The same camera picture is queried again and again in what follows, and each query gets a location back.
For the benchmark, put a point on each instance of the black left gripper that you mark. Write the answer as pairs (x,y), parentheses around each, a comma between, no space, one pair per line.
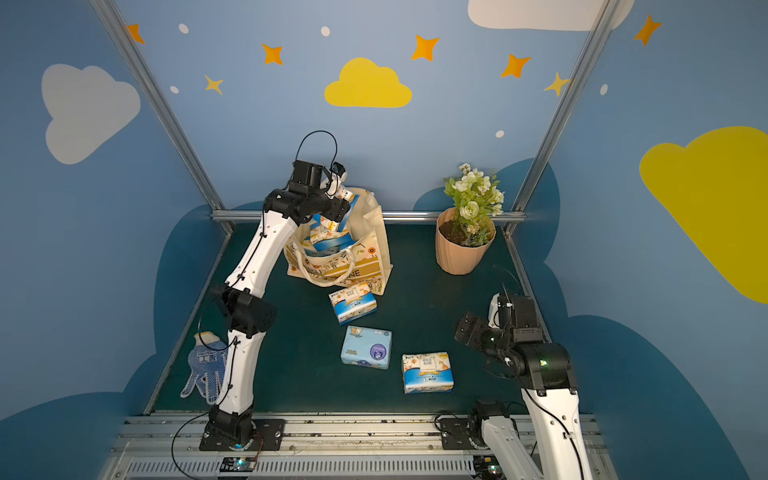
(335,196)

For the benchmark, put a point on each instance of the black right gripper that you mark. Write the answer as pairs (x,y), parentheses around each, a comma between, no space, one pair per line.
(471,330)

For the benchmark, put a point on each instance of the floral tissue pack bottom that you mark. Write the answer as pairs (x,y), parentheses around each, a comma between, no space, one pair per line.
(427,373)

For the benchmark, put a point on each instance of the cream floral canvas bag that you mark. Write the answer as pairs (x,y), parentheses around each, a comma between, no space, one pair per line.
(367,260)

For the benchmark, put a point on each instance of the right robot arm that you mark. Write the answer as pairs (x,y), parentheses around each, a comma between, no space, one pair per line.
(549,391)

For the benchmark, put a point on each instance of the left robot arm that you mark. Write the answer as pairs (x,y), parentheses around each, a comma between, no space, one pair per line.
(241,301)

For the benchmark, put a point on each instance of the pink ribbed flower pot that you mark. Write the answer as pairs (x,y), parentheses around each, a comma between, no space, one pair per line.
(456,259)

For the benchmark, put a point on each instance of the white flower plant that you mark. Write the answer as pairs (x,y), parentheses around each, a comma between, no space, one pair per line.
(477,199)

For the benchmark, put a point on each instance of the right green circuit board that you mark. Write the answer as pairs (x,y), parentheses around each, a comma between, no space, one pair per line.
(487,467)

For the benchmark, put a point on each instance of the green circuit board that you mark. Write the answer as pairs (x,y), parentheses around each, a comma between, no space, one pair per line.
(487,467)
(238,464)

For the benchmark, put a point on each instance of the blue cat tissue pack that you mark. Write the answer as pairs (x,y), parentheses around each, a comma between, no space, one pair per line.
(367,347)

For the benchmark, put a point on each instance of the blue dotted work glove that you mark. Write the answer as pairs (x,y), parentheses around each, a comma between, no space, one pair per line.
(207,363)

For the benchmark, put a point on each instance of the left green circuit board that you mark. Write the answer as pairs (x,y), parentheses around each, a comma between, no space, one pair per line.
(238,464)

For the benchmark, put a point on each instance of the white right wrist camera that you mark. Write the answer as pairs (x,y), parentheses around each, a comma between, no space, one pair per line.
(500,311)

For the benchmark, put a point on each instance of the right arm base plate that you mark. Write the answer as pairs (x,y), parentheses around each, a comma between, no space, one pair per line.
(459,433)

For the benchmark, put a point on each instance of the aluminium left frame post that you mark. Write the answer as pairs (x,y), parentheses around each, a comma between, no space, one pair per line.
(113,22)

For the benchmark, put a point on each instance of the aluminium frame post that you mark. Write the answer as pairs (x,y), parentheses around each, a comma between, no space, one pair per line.
(609,16)
(113,22)

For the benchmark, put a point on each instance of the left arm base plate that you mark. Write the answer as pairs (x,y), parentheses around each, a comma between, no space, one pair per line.
(258,435)

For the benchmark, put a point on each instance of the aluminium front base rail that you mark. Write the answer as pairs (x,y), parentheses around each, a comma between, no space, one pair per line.
(314,446)

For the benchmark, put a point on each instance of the aluminium right frame post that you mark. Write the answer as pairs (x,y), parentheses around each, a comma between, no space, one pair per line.
(609,16)

